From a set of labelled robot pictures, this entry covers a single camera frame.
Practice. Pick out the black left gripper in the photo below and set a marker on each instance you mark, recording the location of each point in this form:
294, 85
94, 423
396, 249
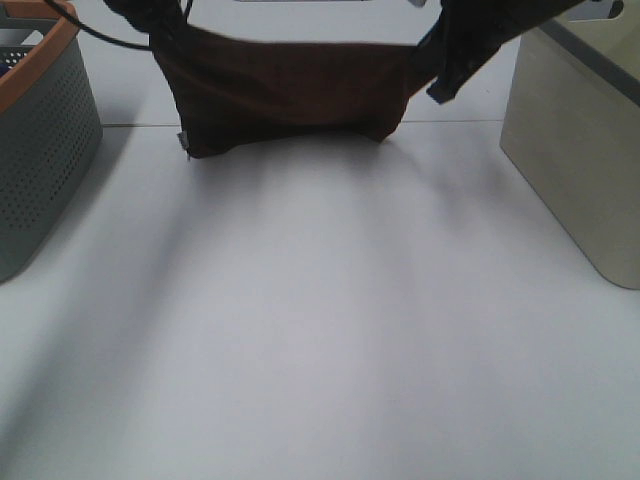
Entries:
150, 16

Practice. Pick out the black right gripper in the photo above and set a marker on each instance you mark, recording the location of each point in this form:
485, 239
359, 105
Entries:
468, 34

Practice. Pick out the brown towel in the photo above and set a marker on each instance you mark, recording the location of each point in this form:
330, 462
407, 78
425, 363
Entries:
230, 92

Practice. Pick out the beige bin grey rim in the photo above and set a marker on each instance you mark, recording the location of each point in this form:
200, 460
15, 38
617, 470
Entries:
571, 128

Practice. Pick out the grey perforated basket orange rim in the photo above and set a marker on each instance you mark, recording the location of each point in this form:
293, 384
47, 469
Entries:
50, 127

